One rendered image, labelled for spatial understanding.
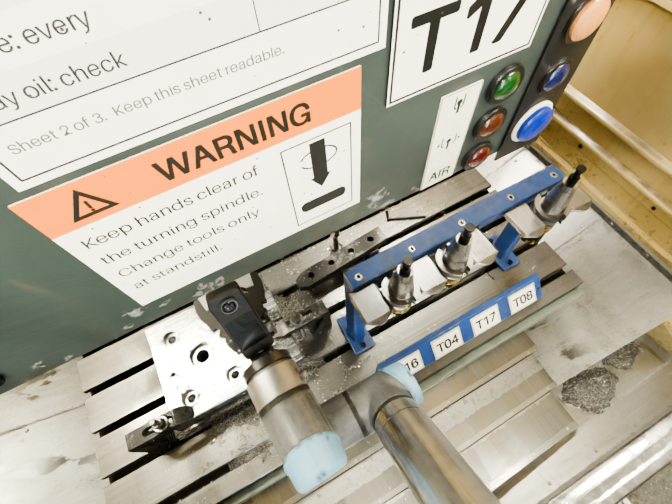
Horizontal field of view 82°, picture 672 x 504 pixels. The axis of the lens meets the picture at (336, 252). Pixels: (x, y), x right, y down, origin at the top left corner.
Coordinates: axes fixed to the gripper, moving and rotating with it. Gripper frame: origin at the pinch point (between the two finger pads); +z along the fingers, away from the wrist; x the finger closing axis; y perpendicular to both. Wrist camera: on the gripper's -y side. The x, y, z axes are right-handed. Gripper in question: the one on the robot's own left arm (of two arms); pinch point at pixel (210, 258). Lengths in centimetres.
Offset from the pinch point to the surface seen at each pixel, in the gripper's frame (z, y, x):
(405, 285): -19.7, 1.9, 23.7
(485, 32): -23, -41, 20
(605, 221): -23, 44, 99
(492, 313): -27, 35, 48
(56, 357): -21.1, -29.9, -8.4
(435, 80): -22.5, -39.1, 17.7
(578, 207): -23, 7, 62
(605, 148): -9, 27, 100
